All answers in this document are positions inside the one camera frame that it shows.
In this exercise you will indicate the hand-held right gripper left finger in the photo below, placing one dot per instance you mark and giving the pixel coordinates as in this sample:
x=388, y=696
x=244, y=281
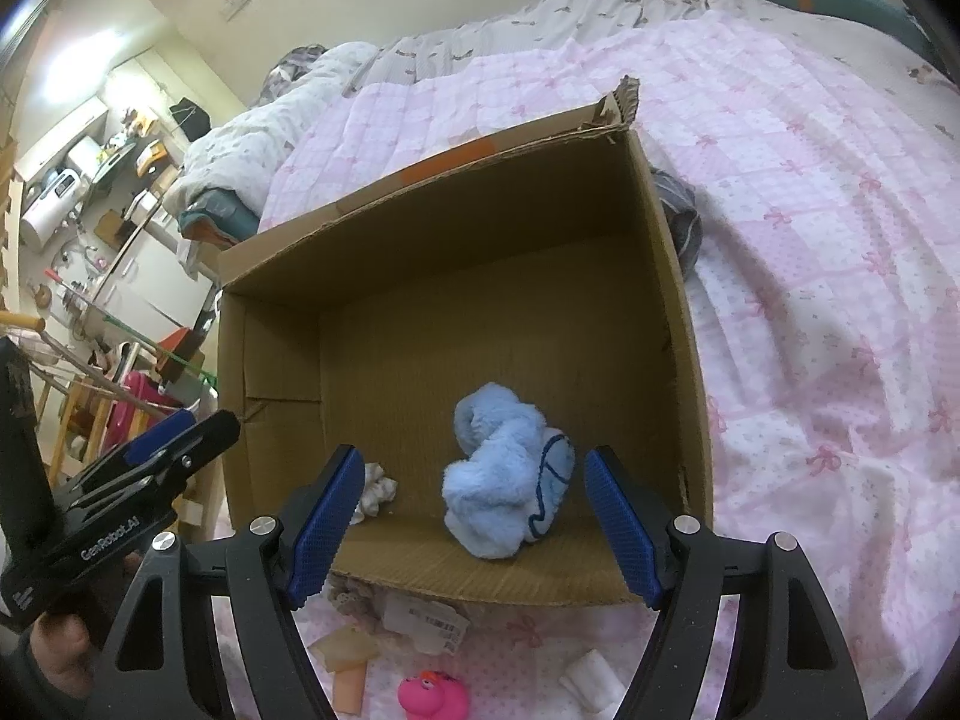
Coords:
x=322, y=525

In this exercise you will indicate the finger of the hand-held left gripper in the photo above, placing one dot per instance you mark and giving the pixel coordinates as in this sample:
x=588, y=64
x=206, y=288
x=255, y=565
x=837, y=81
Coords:
x=161, y=433
x=195, y=454

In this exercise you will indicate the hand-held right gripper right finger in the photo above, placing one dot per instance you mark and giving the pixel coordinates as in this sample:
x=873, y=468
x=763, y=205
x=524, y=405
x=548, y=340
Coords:
x=622, y=525

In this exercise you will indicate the beige lace scrunchie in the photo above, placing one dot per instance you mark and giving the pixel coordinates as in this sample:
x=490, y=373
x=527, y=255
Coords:
x=375, y=491
x=349, y=594

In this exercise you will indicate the beige paper card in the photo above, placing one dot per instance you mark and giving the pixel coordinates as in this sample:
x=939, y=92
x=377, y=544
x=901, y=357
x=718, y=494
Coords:
x=346, y=660

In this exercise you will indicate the white tag packet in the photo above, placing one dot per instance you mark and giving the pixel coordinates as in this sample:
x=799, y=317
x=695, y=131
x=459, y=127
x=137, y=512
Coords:
x=424, y=626

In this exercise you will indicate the white cloth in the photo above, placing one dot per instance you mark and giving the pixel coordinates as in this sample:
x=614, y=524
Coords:
x=592, y=679

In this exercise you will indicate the pink rubber duck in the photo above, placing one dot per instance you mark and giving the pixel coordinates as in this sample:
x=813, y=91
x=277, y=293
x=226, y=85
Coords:
x=431, y=701

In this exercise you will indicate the cardboard box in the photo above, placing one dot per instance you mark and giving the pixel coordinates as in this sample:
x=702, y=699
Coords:
x=487, y=300

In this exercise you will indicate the person's left hand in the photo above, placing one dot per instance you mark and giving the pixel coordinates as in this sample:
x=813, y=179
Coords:
x=60, y=645

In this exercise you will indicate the red brown box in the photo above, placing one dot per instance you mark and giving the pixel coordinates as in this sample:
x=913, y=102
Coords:
x=180, y=352

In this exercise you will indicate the green stick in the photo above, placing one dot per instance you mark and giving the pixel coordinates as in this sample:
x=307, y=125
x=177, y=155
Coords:
x=150, y=341

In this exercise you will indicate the white cabinet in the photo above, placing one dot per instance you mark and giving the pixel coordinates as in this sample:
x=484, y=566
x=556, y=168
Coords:
x=150, y=277

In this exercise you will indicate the wooden stick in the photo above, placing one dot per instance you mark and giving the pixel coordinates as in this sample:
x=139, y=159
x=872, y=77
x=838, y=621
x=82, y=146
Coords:
x=22, y=321

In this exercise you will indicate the teal orange folded blanket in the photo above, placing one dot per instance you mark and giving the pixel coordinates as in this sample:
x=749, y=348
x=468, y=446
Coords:
x=217, y=217

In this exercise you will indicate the white kitchen appliance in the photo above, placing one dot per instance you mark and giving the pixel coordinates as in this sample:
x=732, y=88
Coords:
x=49, y=210

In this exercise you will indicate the orange box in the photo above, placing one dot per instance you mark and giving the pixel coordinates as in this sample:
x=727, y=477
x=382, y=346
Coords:
x=154, y=152

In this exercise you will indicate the white floral duvet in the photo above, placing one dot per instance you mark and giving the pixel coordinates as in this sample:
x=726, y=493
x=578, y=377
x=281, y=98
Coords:
x=247, y=142

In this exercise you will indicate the dark grey garment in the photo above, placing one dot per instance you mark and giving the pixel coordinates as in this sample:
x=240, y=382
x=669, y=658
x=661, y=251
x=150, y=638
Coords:
x=682, y=225

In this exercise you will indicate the black hanging garment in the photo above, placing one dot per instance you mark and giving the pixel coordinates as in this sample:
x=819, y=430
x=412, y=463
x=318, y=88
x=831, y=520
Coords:
x=189, y=118

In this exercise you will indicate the grey patterned cloth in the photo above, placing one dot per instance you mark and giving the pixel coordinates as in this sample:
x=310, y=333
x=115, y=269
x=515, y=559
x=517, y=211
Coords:
x=292, y=71

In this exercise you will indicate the grey printed bedsheet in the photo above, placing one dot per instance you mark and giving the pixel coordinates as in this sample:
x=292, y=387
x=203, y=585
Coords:
x=540, y=15

